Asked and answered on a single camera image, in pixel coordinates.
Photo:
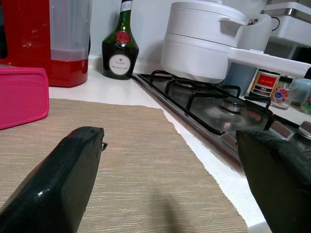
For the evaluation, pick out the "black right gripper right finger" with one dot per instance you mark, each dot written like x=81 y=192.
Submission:
x=279 y=182

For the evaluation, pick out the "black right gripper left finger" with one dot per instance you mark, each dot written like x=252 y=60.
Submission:
x=53 y=184

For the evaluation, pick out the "pink lidded food container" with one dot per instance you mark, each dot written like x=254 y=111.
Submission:
x=22 y=97

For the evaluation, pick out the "small clear glass jar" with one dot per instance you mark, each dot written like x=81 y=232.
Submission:
x=306 y=106

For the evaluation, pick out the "beige woven placemat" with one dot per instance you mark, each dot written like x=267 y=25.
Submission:
x=133 y=170

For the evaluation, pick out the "flower print glass jar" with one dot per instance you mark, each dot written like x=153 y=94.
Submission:
x=281 y=95

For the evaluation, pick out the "pale teal jar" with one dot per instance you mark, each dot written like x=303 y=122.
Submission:
x=301 y=89

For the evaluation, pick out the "red label jar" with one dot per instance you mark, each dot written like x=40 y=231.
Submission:
x=264 y=83

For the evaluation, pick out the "steel gas hob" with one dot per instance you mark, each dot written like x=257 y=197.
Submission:
x=206 y=114

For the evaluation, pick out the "white kettle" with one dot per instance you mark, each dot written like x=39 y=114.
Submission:
x=257 y=34

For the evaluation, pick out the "red coffee machine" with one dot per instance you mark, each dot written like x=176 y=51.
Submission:
x=29 y=36

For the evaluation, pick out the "dark green liqueur bottle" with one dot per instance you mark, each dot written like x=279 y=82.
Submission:
x=120 y=48

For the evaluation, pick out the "white lidded pot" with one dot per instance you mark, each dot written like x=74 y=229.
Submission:
x=194 y=55

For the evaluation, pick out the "white and steel box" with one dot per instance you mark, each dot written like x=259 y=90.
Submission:
x=291 y=26

